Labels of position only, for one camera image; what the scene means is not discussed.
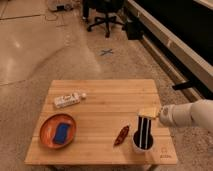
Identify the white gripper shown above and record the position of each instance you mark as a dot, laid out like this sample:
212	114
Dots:
169	115

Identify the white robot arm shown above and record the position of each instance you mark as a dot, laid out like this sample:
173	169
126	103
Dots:
199	113

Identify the white ceramic cup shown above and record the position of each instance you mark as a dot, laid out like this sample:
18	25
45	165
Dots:
141	145

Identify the orange ceramic plate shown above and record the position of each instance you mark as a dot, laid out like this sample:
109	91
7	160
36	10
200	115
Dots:
48	129

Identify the dark red chili pepper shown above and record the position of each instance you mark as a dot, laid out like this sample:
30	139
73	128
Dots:
122	135

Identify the white plastic bottle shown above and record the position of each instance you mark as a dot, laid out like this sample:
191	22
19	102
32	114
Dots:
70	99

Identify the black box on floor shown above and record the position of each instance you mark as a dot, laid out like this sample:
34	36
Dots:
134	30

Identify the blue sponge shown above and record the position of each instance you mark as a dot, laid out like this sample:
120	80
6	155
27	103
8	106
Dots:
61	133

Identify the black office chair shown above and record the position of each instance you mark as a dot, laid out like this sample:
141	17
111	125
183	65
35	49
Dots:
105	7

